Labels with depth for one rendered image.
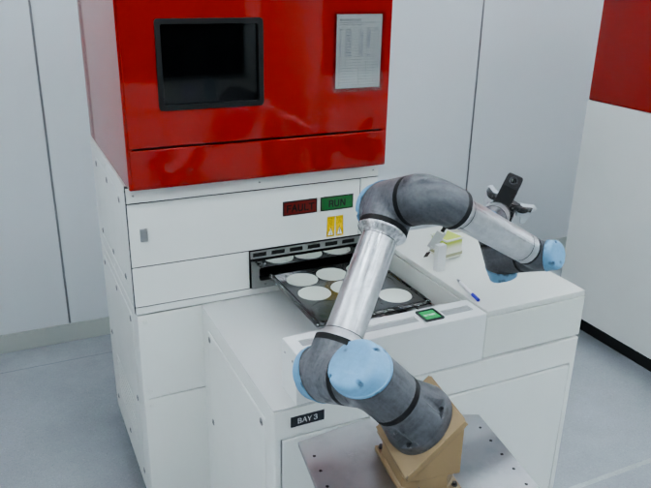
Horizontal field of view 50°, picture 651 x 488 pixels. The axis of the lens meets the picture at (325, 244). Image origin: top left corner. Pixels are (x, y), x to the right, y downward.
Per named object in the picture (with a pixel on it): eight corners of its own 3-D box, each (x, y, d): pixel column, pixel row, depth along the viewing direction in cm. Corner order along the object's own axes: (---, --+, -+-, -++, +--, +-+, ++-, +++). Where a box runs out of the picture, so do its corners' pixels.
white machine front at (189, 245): (135, 312, 215) (123, 186, 200) (370, 271, 248) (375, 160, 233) (137, 317, 212) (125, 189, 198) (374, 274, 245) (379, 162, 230)
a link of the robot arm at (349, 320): (321, 394, 137) (406, 163, 157) (278, 387, 149) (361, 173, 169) (362, 416, 144) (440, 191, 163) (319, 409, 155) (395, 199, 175)
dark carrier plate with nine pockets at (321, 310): (273, 276, 224) (273, 274, 223) (369, 260, 237) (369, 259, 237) (319, 322, 195) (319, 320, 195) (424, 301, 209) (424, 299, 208)
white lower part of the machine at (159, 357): (118, 418, 302) (99, 239, 272) (295, 377, 335) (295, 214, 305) (154, 530, 242) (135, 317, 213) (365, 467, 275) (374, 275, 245)
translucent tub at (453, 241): (428, 253, 225) (430, 233, 223) (446, 249, 229) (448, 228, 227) (445, 260, 220) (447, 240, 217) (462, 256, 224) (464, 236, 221)
